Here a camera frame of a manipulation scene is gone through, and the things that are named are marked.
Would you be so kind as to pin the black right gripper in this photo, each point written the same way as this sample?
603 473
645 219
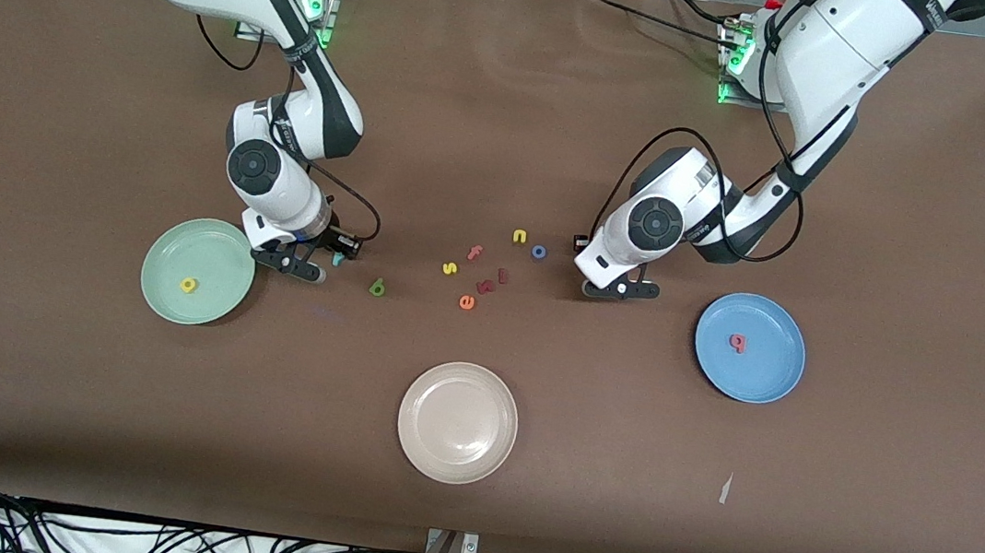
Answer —
326 244

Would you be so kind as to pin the green foam letter b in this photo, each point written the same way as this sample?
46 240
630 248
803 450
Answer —
376 281

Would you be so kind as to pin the blue foam letter o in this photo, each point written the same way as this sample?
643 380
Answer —
534 251

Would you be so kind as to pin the yellow foam letter a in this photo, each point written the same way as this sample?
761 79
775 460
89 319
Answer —
184 284

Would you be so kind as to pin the pink foam letter q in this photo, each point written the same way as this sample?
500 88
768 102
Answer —
741 347

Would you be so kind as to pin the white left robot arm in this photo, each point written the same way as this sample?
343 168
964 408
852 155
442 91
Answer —
843 47

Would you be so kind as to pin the yellow foam letter n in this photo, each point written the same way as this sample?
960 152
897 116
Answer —
520 231

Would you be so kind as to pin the yellow foam letter s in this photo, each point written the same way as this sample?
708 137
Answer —
450 268

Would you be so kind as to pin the pink foam letter f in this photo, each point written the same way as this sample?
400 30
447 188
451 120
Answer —
475 253

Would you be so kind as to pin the dark red foam letter k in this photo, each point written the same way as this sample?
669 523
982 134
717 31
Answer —
483 287

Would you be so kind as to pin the orange foam letter e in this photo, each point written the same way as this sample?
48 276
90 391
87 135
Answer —
466 302

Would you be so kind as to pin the light green plate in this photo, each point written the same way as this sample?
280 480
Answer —
223 278

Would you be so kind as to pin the brown table cover sheet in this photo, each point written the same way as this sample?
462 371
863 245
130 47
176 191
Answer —
509 130

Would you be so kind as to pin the beige plate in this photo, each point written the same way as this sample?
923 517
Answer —
457 421

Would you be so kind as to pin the blue plate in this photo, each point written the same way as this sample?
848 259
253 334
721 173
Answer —
759 376

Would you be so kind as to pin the small white paper scrap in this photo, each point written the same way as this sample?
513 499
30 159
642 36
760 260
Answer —
725 490

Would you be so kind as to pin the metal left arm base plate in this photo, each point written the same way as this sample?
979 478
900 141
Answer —
725 94

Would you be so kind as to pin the grey metal bracket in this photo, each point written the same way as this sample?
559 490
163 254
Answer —
469 547

